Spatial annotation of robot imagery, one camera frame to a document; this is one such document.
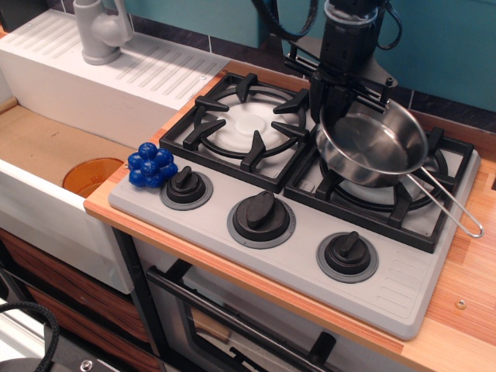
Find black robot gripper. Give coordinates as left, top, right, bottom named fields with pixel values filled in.
left=285, top=15, right=398, bottom=129

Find stainless steel pan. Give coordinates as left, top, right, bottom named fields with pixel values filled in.
left=315, top=102, right=484, bottom=238

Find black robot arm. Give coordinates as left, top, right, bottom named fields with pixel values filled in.
left=285, top=1, right=403, bottom=129

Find grey toy stove top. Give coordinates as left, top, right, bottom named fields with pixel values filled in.
left=107, top=79, right=482, bottom=342

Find black middle stove knob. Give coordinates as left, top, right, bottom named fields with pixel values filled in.
left=227, top=191, right=296, bottom=250

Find black stove knob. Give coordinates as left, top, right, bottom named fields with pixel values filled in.
left=316, top=231, right=379, bottom=284
left=227, top=191, right=296, bottom=250
left=160, top=166, right=213, bottom=211

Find black right stove knob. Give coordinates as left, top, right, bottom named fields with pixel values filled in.
left=316, top=231, right=379, bottom=284

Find black left stove knob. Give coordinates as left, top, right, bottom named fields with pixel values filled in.
left=160, top=166, right=213, bottom=211

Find blue toy blueberry cluster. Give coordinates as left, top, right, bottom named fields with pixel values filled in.
left=127, top=142, right=178, bottom=188

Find black left burner grate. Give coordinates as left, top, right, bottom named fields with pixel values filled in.
left=160, top=73, right=315, bottom=193

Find black burner grate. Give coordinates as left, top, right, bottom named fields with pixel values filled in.
left=284, top=128, right=480, bottom=253
left=160, top=73, right=315, bottom=193

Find black right burner grate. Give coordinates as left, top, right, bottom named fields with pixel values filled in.
left=284, top=128, right=480, bottom=253

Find grey toy faucet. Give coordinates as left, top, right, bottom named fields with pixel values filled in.
left=73, top=0, right=133, bottom=65

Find white toy sink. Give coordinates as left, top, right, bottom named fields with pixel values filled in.
left=1, top=10, right=228, bottom=294

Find wooden drawer fronts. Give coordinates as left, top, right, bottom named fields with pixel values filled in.
left=1, top=230, right=164, bottom=371

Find oven door with handle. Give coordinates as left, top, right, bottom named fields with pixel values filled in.
left=145, top=260, right=408, bottom=371

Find black braided cable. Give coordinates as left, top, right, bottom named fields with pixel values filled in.
left=0, top=301, right=60, bottom=372

